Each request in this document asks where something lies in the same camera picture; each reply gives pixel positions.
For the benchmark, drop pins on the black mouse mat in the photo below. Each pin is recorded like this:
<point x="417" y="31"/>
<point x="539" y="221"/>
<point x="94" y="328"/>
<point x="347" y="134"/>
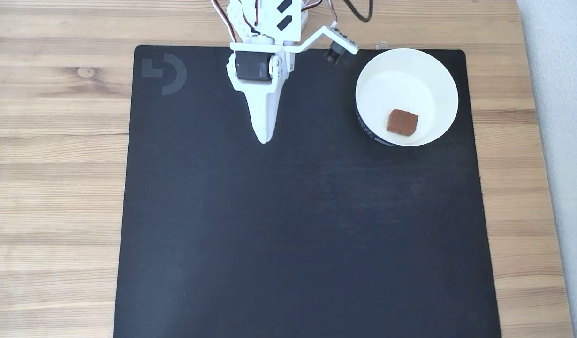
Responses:
<point x="293" y="263"/>

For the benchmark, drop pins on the camera module on white bracket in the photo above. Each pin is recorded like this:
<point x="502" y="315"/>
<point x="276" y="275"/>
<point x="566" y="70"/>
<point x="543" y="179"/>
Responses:
<point x="337" y="44"/>

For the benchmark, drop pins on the white paper bowl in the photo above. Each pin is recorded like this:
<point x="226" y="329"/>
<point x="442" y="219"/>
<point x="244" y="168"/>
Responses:
<point x="406" y="80"/>

